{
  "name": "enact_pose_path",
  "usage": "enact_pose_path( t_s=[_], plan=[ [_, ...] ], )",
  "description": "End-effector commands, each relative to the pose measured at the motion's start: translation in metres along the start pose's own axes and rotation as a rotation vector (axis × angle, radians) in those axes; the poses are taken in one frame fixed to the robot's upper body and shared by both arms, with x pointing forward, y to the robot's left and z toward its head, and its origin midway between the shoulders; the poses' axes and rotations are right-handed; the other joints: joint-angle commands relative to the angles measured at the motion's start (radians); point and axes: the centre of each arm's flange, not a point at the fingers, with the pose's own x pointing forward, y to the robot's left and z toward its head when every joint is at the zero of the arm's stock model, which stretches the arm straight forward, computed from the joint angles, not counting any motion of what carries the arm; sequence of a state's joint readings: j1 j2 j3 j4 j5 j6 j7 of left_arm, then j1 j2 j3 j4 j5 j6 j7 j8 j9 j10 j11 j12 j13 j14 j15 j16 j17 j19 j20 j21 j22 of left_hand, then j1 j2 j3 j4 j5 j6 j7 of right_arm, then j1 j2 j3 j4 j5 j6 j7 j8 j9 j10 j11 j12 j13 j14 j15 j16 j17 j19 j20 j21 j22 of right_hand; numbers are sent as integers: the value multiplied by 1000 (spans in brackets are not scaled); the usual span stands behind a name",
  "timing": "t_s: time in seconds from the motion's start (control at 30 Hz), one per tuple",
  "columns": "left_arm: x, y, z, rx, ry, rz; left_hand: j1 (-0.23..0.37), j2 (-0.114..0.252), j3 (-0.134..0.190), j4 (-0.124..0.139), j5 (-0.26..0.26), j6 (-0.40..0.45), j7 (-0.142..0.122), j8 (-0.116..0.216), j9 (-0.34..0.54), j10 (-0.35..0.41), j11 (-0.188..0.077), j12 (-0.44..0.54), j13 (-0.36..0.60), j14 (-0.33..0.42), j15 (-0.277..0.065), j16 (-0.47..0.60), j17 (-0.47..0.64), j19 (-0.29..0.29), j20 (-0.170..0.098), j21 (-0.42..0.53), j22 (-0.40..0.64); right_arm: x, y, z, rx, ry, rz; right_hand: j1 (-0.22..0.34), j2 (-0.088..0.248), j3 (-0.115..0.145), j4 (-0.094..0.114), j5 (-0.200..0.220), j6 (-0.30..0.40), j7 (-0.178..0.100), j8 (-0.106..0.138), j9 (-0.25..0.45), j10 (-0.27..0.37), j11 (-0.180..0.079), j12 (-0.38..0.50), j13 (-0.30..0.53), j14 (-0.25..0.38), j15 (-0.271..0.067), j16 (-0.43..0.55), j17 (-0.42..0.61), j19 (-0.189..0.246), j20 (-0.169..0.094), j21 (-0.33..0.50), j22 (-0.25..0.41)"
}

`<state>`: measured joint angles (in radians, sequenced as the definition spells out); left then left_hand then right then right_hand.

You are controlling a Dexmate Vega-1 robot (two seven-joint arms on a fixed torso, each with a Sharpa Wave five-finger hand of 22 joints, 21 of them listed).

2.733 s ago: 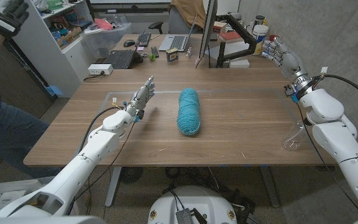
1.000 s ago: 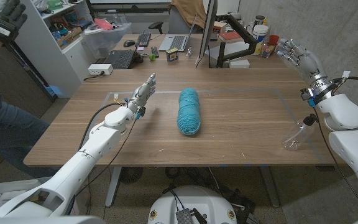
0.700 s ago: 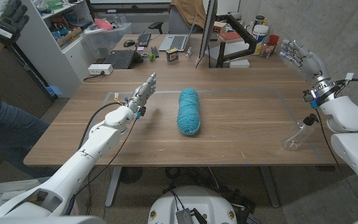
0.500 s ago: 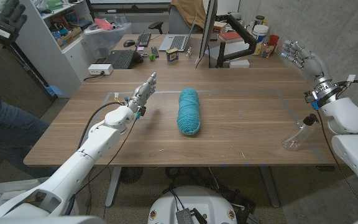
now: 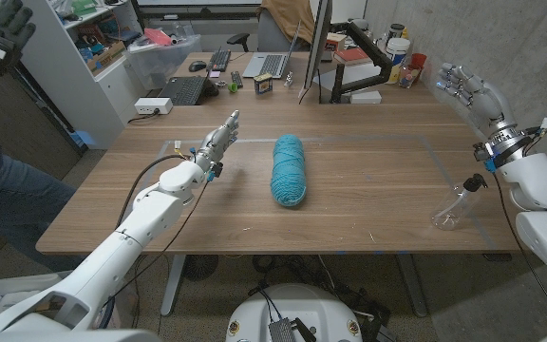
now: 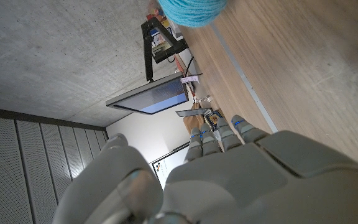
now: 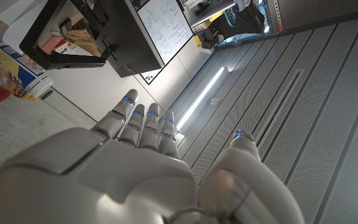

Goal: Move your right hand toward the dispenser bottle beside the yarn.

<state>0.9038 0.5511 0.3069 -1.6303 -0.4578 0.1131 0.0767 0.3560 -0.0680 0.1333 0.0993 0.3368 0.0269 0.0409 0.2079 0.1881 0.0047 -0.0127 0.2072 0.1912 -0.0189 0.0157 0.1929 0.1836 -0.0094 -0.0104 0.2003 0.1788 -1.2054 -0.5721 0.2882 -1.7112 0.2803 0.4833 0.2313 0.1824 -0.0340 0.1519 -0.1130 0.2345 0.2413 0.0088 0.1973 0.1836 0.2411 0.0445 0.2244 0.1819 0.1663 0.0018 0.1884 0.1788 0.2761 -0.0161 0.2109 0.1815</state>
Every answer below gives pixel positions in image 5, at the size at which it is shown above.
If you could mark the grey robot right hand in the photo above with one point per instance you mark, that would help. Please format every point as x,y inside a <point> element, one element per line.
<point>487,102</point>

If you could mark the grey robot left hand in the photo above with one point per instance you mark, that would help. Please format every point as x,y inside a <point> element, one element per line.
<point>216,142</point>

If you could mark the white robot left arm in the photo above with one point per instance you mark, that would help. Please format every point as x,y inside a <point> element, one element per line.
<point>117,252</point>

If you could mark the teal yarn skein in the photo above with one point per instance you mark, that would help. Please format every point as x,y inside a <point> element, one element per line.
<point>288,171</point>

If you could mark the clear dispenser bottle black pump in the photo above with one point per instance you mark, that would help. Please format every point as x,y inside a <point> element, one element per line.
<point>451,209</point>

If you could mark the small green object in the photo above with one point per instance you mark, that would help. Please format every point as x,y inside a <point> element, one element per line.
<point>232,87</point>

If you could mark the large black keyboard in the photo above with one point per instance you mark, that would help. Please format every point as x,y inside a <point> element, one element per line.
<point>185,90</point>

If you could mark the black remote control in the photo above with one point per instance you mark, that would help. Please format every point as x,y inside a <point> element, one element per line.
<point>236,79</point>

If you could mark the pink sticky note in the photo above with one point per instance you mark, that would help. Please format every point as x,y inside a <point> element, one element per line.
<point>214,74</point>

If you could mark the white power strip box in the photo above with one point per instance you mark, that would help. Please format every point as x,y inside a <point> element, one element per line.
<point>152,105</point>

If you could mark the small blue yellow box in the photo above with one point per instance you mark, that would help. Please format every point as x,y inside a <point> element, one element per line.
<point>263,83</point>

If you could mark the black computer mouse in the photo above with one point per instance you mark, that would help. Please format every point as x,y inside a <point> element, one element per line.
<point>197,66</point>

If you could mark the red cup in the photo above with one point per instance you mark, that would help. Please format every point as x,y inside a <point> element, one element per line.
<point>418,61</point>

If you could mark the clear plastic container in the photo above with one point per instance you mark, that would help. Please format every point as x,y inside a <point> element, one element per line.
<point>409,77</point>

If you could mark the small black keyboard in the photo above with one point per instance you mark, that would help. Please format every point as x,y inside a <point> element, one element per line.
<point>219,60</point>

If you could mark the small metal figure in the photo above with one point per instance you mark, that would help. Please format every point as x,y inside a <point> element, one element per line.
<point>288,79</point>

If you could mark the silver laptop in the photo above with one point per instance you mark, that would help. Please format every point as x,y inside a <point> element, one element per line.
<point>273,64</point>

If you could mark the clear plastic storage bin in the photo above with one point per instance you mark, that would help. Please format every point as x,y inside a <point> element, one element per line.
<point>159,64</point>

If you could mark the white plastic tub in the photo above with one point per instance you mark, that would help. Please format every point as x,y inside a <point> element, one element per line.
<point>398,51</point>

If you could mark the cardboard box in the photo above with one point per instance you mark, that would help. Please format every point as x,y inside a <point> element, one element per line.
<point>107,57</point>

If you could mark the white shelf cabinet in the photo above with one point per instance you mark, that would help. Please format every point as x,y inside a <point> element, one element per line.
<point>112,95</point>

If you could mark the dark lidded jar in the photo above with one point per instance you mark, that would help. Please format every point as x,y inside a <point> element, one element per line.
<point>396,30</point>

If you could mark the grey office chair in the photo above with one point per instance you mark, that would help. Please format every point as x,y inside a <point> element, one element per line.
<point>269,33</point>

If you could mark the flat white box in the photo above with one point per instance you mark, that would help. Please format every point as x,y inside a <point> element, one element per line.
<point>366,97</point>

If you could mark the pink red package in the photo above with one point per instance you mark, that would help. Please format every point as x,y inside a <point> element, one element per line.
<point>157,36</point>

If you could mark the black round fan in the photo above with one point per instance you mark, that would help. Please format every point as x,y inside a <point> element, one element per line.
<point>201,267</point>

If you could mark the blue plastic piece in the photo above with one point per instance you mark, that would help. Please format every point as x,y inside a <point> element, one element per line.
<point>83,138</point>

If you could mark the flat computer monitor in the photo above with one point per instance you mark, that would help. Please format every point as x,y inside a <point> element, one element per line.
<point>318,43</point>

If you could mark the red book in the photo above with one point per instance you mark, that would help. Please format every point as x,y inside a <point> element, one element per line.
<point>352,56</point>

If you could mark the brown jacket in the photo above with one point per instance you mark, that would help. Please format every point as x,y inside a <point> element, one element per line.
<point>290,16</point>

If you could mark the grey metal table leg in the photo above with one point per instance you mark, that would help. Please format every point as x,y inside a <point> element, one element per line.
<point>412,285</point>
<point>173,285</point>

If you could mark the orange box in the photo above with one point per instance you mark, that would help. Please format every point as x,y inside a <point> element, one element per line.
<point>335,42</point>

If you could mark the person in dark shirt jeans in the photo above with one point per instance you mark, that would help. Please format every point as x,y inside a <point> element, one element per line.
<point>12,204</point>

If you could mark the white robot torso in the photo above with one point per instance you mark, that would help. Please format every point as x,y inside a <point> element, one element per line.
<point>297,309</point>

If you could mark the grey finned electronics box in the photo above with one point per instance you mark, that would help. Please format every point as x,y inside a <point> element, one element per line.
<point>281,331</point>

